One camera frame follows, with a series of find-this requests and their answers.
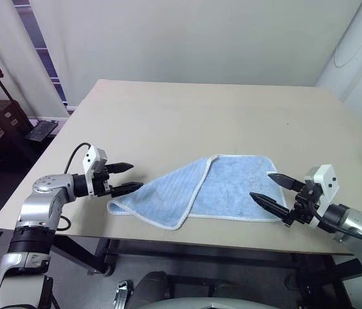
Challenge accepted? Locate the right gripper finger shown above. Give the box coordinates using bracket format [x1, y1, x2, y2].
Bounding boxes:
[249, 192, 293, 225]
[269, 173, 305, 191]

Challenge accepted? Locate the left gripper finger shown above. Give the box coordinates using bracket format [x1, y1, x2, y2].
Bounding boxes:
[108, 162, 134, 174]
[112, 182, 144, 198]

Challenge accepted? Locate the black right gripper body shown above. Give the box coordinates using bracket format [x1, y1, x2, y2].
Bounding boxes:
[285, 183, 323, 227]

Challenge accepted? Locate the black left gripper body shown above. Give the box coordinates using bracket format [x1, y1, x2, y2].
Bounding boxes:
[91, 162, 114, 198]

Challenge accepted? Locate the light blue microfiber cloth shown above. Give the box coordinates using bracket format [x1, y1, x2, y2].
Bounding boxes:
[107, 154, 288, 231]

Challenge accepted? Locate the black flat floor pedal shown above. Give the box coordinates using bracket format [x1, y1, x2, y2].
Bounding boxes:
[24, 120, 60, 142]

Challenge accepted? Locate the dark rounded pad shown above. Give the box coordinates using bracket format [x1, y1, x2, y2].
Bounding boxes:
[133, 270, 170, 304]

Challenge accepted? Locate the silver metal buckle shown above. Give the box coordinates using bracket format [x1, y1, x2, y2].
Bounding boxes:
[113, 279, 134, 308]

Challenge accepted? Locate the purple striped window strip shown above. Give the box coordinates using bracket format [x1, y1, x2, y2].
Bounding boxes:
[12, 0, 73, 113]

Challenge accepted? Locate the white curved column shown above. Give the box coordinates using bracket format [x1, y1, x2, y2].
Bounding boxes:
[315, 0, 362, 109]

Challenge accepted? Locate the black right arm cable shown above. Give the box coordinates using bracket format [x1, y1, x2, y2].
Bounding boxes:
[307, 198, 362, 248]

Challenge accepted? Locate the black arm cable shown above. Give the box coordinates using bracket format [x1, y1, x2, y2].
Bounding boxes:
[307, 198, 362, 248]
[55, 142, 91, 231]

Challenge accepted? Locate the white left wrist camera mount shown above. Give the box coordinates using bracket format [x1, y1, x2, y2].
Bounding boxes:
[82, 145, 109, 196]

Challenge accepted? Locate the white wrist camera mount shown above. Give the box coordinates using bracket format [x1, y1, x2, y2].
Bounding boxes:
[304, 164, 339, 228]
[82, 145, 109, 196]

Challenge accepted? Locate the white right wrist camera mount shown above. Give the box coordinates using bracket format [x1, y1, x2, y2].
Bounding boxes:
[304, 164, 339, 228]

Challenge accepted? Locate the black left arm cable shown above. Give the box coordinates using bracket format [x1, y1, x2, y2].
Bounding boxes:
[55, 142, 91, 231]

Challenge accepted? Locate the black table frame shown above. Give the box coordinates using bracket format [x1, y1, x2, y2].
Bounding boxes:
[51, 235, 362, 290]

